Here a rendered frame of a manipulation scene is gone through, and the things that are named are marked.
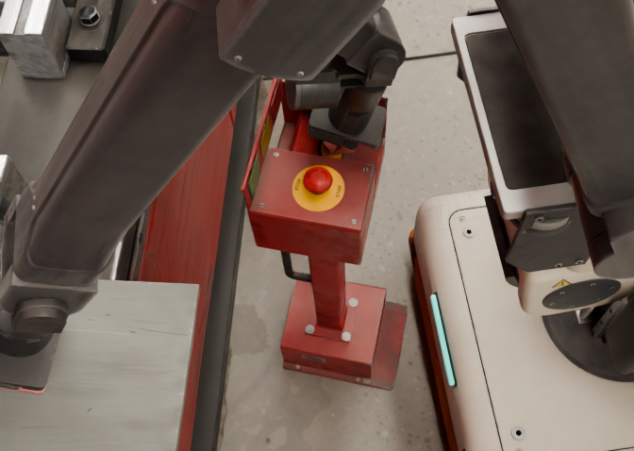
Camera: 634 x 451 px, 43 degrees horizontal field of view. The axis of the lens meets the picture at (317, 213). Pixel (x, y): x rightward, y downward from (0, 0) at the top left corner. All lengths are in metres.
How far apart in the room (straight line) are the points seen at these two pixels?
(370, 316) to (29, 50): 0.94
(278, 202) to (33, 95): 0.36
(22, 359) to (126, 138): 0.38
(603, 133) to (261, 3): 0.25
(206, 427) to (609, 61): 1.47
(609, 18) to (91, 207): 0.29
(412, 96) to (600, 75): 1.74
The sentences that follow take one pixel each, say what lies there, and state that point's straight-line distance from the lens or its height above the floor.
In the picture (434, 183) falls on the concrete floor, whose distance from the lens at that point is 2.02.
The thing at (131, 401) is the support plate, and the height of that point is 1.00.
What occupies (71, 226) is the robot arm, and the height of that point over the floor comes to 1.33.
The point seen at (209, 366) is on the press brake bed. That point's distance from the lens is 1.81.
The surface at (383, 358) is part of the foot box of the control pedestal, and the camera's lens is 1.83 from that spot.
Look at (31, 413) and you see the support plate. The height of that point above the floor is 1.00.
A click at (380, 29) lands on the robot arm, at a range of 0.97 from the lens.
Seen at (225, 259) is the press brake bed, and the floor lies 0.05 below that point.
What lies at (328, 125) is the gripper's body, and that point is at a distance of 1.12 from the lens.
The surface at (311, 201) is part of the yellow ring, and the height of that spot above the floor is 0.78.
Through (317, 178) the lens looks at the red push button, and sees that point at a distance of 1.09.
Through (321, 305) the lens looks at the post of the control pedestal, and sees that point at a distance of 1.61.
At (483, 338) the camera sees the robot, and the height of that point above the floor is 0.28.
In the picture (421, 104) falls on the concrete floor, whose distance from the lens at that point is 2.14.
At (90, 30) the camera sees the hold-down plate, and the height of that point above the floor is 0.91.
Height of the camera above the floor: 1.76
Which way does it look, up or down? 63 degrees down
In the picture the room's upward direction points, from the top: 6 degrees counter-clockwise
